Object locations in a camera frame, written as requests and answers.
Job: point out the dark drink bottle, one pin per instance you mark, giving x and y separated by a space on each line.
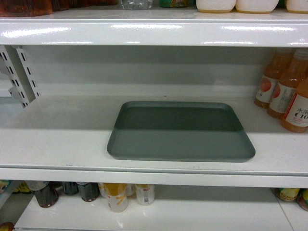
45 194
89 191

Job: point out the orange juice bottle front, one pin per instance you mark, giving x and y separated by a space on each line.
296 117

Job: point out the dark drink bottle right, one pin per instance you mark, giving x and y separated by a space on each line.
89 191

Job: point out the white jug middle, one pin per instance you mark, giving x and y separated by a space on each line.
256 6

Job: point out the orange juice bottle middle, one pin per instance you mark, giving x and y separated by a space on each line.
296 72

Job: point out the orange juice bottle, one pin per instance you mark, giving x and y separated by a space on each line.
296 117
279 63
296 72

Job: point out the dark drink bottle front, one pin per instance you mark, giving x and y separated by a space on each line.
45 194

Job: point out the yellow label drink bottle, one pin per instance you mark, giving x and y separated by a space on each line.
116 196

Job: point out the white perforated shelf upright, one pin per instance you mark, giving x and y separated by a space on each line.
17 68

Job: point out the white metal shelf unit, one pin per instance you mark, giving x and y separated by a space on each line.
88 62

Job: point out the white label drink bottle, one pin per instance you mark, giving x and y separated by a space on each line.
145 193

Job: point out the orange juice bottle rear left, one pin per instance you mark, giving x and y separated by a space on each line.
279 63

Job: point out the white jug left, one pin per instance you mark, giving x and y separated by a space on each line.
215 6

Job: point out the white jug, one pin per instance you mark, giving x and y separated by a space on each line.
215 6
256 6

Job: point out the grey-silver rectangular tray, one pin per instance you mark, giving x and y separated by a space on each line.
179 131

